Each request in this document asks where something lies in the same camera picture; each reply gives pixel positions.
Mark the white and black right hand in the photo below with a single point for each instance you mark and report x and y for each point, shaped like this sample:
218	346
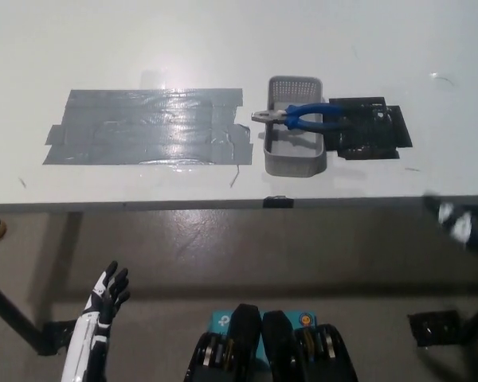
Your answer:
454	223

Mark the white and black left hand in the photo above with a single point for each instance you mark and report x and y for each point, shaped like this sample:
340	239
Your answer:
103	296

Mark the black floor tape patch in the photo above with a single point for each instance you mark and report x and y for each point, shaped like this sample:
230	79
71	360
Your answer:
434	328
56	334

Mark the grey perforated plastic basket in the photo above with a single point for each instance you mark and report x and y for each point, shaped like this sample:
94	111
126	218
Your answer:
295	161

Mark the small black tape strip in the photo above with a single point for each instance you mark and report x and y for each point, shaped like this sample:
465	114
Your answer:
278	201

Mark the grey duct tape patch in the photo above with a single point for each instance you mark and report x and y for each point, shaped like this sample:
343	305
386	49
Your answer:
143	127

